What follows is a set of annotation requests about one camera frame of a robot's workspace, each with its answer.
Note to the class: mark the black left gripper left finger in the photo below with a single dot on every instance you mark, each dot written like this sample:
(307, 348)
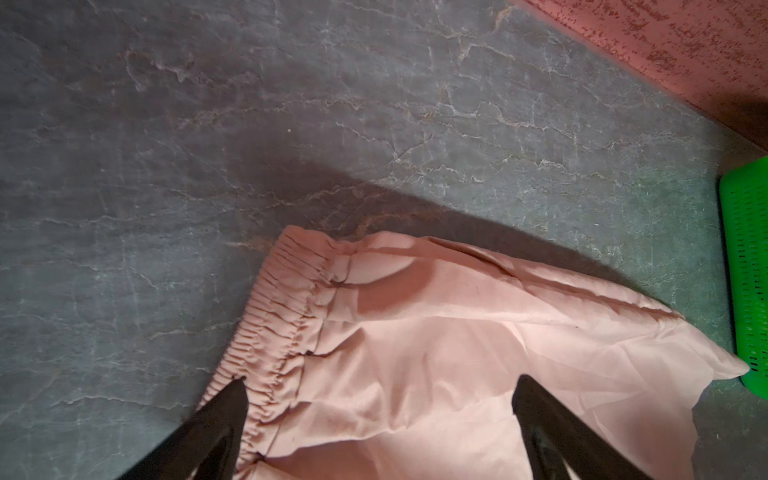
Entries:
(206, 446)

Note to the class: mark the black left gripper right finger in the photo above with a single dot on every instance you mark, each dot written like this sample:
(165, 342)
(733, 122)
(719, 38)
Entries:
(558, 444)

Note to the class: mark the pink shorts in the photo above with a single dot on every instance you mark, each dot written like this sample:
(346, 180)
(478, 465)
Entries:
(396, 357)

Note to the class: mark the green plastic basket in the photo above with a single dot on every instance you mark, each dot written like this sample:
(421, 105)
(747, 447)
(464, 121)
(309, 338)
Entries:
(743, 204)

